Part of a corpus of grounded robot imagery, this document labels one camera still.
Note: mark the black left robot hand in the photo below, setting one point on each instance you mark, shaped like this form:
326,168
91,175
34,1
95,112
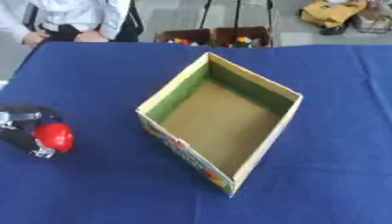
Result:
20,116

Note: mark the red toy apple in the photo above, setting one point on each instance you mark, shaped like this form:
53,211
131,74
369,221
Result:
55,136

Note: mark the brown cardboard box with toys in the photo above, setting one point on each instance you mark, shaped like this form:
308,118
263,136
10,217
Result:
244,37
184,36

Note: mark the tan cardboard box green inside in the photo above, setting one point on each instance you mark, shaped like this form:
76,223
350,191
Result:
219,128

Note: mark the person's hand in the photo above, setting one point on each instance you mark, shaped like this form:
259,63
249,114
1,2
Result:
91,37
34,38

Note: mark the person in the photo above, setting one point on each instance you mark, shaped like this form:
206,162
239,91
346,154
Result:
76,17

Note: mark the black tripod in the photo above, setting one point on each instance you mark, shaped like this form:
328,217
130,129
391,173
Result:
236,14

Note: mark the yellow bag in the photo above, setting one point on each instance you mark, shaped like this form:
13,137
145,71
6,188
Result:
331,13

